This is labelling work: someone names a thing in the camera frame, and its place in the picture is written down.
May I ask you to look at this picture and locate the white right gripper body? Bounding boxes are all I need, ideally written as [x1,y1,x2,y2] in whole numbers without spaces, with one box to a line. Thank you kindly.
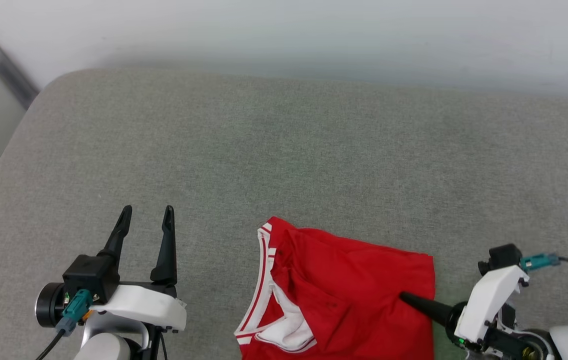
[451,264,530,344]

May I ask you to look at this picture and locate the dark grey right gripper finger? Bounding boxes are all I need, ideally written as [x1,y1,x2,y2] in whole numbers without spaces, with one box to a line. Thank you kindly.
[400,292,458,329]

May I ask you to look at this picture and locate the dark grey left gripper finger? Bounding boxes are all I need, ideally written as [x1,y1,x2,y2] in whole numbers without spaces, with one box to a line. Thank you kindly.
[150,204,179,284]
[97,204,133,261]

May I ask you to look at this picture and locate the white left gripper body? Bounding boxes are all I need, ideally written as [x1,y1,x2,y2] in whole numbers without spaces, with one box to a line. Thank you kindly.
[92,282,188,332]

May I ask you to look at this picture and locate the red white-trimmed jersey shirt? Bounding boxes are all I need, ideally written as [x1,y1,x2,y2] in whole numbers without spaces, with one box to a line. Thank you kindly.
[234,216,436,360]

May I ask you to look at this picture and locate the grey fabric sofa cushion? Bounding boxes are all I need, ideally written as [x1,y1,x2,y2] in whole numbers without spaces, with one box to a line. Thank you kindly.
[0,67,568,360]

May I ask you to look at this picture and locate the teal right camera connector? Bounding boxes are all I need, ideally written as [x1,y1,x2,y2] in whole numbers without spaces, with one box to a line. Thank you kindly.
[520,253,561,273]

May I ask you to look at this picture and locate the teal camera connector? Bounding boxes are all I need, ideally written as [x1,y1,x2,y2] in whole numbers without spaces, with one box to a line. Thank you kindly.
[55,288,94,336]
[520,253,561,273]

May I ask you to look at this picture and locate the teal left camera connector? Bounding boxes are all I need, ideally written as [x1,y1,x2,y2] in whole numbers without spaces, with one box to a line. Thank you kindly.
[55,288,94,336]

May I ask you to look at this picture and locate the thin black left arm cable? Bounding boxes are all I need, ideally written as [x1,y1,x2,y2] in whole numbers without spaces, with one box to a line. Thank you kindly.
[34,330,66,360]

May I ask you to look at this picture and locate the grey metal rail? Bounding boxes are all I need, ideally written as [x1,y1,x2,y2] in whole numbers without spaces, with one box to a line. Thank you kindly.
[0,1,40,110]

